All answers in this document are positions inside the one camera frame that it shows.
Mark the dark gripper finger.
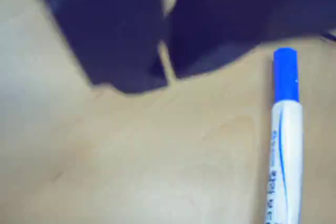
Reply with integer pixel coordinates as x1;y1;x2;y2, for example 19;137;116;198
30;0;169;95
164;0;336;80

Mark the blue capped white marker pen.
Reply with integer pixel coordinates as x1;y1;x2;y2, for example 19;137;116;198
264;47;304;224

